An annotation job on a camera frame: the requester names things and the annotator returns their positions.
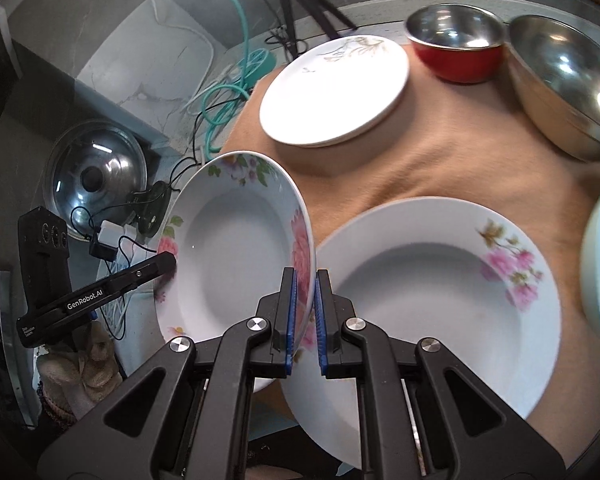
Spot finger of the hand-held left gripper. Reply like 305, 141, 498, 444
107, 252, 177, 295

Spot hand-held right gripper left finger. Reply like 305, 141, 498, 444
37, 267, 298, 480

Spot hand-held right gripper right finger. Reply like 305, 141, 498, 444
315, 269, 566, 480

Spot deep plate with rose print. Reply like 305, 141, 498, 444
155, 151, 315, 394

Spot deep plate with pink blossoms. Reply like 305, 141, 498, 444
280, 196, 562, 472

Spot red steel bowl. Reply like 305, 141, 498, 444
405, 4, 506, 84

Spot person's left hand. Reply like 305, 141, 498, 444
34, 319, 127, 427

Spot black power adapter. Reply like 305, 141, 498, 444
90, 241, 119, 262

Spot white power adapter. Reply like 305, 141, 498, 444
97, 222, 137, 247

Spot dark green clamp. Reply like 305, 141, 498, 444
131, 182, 174, 236

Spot steel pot lid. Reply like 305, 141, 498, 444
44, 120, 149, 242

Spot plain flat white plate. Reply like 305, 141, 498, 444
267, 110, 406, 149

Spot tan blanket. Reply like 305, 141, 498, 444
219, 45, 600, 463

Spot flat white plate brown sprig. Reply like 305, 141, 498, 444
259, 35, 411, 145

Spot black tripod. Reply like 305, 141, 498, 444
256, 0, 359, 57

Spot large steel bowl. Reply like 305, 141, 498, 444
507, 15, 600, 163

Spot black cable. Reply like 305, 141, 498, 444
70, 110, 207, 281

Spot white cable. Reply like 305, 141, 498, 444
114, 0, 217, 116

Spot teal hose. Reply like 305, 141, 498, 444
192, 0, 277, 155

